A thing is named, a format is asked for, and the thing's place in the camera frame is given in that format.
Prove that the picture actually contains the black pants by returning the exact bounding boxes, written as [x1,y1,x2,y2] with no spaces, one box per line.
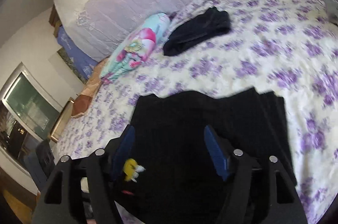
[116,88,294,223]

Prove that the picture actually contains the blue patterned cloth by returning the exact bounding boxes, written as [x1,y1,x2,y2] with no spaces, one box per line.
[56,26,98,82]

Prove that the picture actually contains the folded floral teal quilt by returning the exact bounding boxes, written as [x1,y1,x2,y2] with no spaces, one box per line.
[100,13,171,84]

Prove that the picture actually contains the white framed window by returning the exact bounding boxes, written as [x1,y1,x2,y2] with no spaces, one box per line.
[1,63,63,142]

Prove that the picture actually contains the folded black garment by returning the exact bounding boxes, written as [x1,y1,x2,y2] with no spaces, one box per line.
[163,7,232,57]

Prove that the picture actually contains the purple floral bed sheet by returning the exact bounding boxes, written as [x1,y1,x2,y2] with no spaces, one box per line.
[54,0,337,223]

